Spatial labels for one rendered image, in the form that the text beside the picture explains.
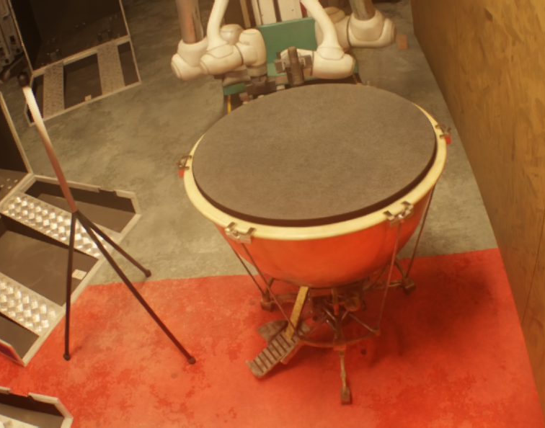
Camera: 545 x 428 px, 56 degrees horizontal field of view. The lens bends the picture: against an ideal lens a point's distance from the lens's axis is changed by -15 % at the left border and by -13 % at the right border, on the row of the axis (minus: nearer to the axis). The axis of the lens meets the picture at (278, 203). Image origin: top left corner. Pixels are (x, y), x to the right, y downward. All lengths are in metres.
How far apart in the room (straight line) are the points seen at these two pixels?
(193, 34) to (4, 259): 1.49
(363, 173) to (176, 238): 1.40
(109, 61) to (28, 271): 2.35
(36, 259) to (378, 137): 1.90
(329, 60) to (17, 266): 1.79
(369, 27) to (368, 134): 1.13
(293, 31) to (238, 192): 1.57
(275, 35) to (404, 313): 1.49
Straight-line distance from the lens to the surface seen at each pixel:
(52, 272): 2.76
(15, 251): 3.03
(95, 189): 2.96
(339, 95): 1.76
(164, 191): 2.97
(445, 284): 2.22
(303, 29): 2.87
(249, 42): 2.42
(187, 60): 2.64
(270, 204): 1.35
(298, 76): 1.90
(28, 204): 3.10
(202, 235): 2.62
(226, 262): 2.45
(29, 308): 2.60
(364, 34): 2.65
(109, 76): 4.52
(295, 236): 1.29
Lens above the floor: 1.62
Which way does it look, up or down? 37 degrees down
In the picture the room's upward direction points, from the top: 12 degrees counter-clockwise
